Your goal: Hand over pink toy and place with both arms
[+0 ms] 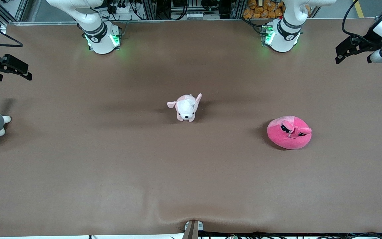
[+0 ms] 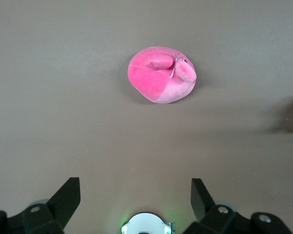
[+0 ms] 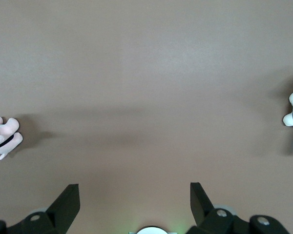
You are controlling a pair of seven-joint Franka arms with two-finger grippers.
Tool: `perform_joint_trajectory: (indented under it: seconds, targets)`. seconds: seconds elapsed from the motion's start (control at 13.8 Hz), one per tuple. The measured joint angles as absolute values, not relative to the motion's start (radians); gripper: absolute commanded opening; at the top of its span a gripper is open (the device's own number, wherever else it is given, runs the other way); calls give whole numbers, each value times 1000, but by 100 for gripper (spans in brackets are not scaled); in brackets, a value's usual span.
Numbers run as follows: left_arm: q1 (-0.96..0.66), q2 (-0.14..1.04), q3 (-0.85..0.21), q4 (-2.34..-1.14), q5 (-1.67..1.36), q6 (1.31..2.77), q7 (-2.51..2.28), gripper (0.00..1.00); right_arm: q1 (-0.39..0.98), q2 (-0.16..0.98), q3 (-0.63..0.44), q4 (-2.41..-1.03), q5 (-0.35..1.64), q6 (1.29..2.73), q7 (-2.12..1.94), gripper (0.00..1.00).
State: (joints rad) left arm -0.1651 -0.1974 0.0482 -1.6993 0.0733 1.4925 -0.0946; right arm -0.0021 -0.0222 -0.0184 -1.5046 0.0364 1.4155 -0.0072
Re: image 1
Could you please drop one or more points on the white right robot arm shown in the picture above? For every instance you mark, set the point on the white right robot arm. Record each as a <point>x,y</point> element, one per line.
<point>101,43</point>

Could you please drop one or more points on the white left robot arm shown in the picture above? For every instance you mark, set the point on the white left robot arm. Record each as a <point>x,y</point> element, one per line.
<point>282,41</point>

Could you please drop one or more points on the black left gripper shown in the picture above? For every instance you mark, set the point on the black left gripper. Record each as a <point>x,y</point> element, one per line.
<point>368,44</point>

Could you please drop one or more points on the aluminium table edge rail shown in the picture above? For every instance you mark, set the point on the aluminium table edge rail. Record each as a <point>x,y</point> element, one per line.
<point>184,21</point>

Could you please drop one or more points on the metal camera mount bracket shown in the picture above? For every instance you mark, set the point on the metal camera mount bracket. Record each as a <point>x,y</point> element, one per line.
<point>191,230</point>

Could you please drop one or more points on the round pink plush toy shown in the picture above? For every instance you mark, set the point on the round pink plush toy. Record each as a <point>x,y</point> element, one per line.
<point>288,136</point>

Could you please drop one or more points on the brown table mat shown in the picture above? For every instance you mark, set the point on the brown table mat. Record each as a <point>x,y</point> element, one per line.
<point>191,172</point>

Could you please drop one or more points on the pile of orange snack bags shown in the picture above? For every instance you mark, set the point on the pile of orange snack bags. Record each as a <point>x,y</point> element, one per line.
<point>260,10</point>

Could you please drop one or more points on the white and pink plush dog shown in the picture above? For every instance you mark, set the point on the white and pink plush dog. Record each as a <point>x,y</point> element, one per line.
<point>186,108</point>

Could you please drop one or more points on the white power strip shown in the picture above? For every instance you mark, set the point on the white power strip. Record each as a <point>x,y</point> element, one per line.
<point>123,8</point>

